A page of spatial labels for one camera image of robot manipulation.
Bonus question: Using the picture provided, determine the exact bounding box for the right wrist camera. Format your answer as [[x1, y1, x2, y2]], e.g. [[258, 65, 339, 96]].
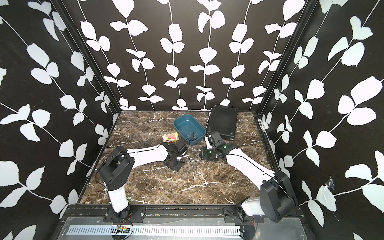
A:
[[205, 131, 226, 149]]

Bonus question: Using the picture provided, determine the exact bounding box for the white perforated strip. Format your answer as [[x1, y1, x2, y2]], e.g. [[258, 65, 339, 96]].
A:
[[64, 225, 243, 238]]

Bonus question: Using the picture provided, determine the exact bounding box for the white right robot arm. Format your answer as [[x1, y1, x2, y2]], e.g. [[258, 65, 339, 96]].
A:
[[199, 144, 298, 223]]

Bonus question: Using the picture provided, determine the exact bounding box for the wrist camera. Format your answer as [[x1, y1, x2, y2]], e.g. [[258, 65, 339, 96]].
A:
[[174, 139, 189, 157], [205, 131, 226, 149]]

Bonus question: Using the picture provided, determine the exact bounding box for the steel nail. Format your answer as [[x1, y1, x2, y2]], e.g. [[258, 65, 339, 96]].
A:
[[187, 132, 198, 142]]

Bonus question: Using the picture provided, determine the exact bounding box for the teal plastic storage box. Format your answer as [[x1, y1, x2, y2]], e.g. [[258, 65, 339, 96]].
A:
[[174, 114, 206, 146]]

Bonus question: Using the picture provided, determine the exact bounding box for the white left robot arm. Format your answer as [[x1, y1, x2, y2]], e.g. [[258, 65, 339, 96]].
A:
[[98, 141, 188, 214]]

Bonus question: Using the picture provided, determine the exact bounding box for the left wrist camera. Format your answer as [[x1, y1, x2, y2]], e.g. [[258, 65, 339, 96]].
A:
[[174, 139, 189, 157]]

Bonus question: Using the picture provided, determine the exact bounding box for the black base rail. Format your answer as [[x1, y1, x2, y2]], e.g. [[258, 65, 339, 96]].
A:
[[103, 204, 304, 224]]

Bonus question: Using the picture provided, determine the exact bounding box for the yellow playing card box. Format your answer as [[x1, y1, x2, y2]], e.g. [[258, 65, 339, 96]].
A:
[[162, 132, 179, 144]]

